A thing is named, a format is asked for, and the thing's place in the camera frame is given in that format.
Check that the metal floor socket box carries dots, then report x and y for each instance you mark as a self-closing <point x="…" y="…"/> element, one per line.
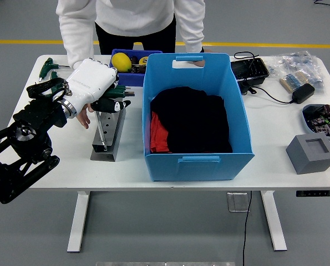
<point x="238" y="201"/>

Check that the pale blue dish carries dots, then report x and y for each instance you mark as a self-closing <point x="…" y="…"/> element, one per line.
<point x="306" y="122"/>

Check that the dark brown cylinder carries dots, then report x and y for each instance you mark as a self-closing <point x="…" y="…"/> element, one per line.
<point x="134" y="59"/>

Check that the person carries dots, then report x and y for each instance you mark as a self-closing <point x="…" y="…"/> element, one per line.
<point x="131" y="16"/>

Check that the grey foam block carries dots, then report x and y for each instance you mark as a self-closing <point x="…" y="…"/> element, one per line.
<point x="309" y="163"/>

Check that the yellow lemon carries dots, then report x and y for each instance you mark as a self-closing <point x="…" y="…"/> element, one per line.
<point x="121" y="62"/>

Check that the black plug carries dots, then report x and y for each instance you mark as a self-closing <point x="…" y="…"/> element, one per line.
<point x="246" y="88"/>

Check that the black power adapter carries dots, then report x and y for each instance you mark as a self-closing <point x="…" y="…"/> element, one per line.
<point x="303" y="93"/>

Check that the large blue storage box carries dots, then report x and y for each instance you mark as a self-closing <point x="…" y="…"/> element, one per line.
<point x="198" y="169"/>

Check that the metal tool stand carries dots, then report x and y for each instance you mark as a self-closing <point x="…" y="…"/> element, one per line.
<point x="112" y="138"/>

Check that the black plastic tray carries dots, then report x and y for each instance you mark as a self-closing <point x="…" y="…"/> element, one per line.
<point x="249" y="70"/>

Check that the dark small device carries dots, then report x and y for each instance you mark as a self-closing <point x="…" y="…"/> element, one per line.
<point x="138" y="69"/>

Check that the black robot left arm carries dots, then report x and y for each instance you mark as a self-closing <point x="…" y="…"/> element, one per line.
<point x="37" y="116"/>

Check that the black cloth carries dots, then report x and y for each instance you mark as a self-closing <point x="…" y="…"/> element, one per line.
<point x="192" y="122"/>

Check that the red cloth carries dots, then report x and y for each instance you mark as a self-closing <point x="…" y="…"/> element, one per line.
<point x="157" y="133"/>

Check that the clear plastic parts bags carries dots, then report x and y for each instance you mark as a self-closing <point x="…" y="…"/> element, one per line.
<point x="300" y="62"/>

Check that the person's left forearm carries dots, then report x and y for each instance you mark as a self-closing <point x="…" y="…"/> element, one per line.
<point x="193" y="36"/>

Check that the person's right forearm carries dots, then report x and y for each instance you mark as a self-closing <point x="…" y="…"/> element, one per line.
<point x="77" y="52"/>

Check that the loose electronic components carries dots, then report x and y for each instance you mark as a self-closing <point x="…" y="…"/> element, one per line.
<point x="322" y="122"/>

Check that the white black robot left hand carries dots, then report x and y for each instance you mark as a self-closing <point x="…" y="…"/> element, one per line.
<point x="90" y="80"/>

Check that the person's right hand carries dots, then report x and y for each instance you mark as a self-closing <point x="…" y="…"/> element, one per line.
<point x="84" y="119"/>

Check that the white table leg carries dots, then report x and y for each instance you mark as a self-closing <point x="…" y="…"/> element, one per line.
<point x="273" y="221"/>
<point x="80" y="221"/>

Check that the small blue plastic bin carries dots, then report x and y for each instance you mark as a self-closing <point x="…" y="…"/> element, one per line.
<point x="131" y="80"/>

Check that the black table control panel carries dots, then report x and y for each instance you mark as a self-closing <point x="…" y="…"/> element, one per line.
<point x="317" y="193"/>

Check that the person's left hand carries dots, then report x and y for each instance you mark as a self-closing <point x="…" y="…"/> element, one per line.
<point x="199" y="63"/>

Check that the taped resistor strip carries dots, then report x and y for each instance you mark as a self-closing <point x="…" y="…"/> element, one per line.
<point x="292" y="81"/>

